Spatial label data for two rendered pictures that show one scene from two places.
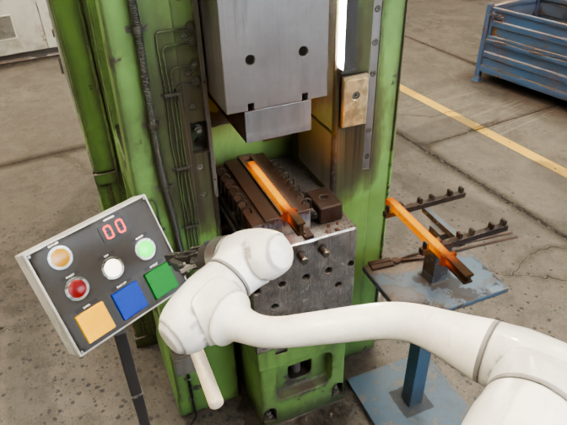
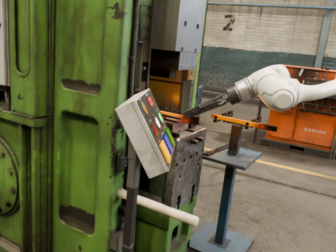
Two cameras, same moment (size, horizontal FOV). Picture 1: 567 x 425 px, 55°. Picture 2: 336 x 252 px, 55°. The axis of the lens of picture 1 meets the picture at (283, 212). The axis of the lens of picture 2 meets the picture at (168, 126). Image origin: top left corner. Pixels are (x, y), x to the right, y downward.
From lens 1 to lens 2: 1.32 m
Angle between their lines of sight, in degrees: 41
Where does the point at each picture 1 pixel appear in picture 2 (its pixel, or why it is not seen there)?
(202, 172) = not seen: hidden behind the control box
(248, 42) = (186, 14)
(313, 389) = (181, 245)
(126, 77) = (127, 25)
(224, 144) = not seen: hidden behind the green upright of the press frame
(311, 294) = (190, 170)
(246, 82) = (183, 35)
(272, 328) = (321, 86)
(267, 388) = (168, 244)
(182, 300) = (281, 81)
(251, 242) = (276, 67)
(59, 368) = not seen: outside the picture
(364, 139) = (190, 89)
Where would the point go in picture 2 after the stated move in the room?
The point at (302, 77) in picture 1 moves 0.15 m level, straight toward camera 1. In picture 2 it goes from (196, 39) to (214, 41)
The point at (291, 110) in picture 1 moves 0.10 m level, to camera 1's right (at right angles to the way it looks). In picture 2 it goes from (191, 56) to (204, 57)
